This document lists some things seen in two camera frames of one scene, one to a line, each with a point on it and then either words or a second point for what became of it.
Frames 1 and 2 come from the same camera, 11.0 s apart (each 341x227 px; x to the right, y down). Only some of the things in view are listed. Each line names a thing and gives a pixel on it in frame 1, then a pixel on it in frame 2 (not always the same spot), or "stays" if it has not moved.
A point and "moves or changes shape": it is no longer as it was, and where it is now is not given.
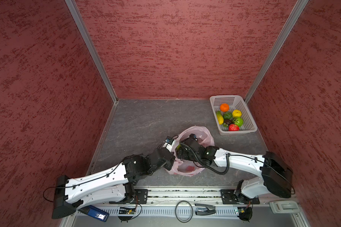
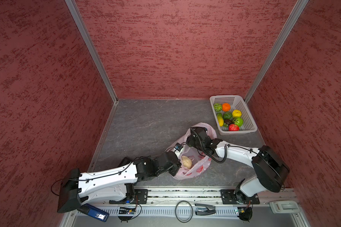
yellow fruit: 237,113 stays
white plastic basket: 235,102 stays
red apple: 233,127 stays
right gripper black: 184,156 -> 190,141
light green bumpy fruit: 238,121 stays
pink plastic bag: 203,136 moves or changes shape
